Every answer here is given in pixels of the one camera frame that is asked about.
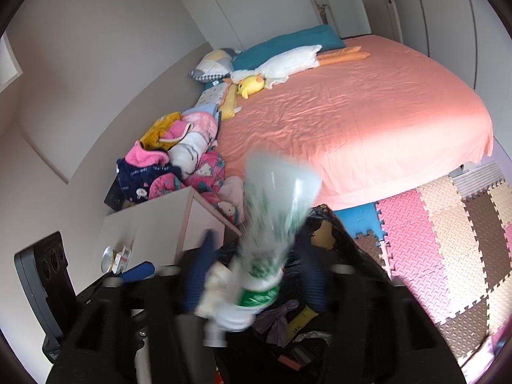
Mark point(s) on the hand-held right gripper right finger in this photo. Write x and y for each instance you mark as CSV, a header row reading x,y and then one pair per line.
x,y
314,284

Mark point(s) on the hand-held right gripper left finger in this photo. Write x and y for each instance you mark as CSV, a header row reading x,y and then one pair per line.
x,y
198,280

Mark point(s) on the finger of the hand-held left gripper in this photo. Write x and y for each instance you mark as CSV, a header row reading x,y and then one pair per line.
x,y
138,271

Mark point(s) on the white wrapper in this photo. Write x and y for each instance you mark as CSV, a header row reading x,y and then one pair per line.
x,y
212,292

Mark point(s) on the yellow paper packet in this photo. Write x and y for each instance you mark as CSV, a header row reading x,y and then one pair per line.
x,y
304,316

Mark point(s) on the black trash bag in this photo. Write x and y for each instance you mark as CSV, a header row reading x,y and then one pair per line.
x,y
352,248

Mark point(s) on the purple plastic bag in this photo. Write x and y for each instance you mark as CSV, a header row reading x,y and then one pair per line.
x,y
276,322

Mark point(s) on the clear bottle with green label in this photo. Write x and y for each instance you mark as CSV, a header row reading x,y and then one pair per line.
x,y
272,216

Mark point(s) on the small white red box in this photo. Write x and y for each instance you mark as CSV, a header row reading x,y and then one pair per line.
x,y
121,262

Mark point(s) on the beige bedside table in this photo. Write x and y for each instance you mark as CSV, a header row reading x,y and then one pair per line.
x,y
160,228

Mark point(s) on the brown cardboard piece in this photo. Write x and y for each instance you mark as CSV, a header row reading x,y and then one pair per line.
x,y
324,234

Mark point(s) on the pink cat print cushion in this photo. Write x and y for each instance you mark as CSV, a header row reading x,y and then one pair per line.
x,y
232,204

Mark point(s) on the pink floral quilt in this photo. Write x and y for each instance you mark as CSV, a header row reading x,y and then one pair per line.
x,y
208,172

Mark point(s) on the coloured foam floor mats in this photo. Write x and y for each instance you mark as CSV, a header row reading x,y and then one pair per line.
x,y
408,228

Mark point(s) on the pink fleece garment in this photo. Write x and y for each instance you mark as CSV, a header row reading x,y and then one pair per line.
x,y
140,154

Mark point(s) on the pink white blanket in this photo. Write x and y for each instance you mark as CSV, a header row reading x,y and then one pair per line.
x,y
192,140

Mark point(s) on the yellow plush garment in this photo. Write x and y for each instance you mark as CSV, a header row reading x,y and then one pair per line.
x,y
162,128

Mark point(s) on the bed with pink sheet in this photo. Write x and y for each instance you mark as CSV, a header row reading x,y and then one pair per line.
x,y
360,120

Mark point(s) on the yellow patterned cloth strip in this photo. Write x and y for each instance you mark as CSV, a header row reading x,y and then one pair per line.
x,y
228,102

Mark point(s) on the light blue pillow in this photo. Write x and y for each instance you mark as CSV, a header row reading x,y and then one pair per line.
x,y
208,96

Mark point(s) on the yellow duck plush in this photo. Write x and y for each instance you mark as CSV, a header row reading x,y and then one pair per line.
x,y
250,86

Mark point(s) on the checkered pillow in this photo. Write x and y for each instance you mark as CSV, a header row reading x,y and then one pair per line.
x,y
214,64

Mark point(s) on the white goose plush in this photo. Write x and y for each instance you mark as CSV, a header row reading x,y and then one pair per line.
x,y
288,64

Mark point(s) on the window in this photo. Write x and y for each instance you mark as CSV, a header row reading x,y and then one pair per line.
x,y
8,64

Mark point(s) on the teal pillow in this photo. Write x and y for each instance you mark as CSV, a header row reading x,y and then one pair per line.
x,y
288,42

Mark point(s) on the white room door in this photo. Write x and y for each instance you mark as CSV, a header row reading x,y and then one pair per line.
x,y
348,0

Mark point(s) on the white wardrobe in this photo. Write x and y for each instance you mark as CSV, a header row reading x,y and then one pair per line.
x,y
440,16

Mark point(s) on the black wall socket panel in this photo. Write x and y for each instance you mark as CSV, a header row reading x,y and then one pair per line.
x,y
116,196

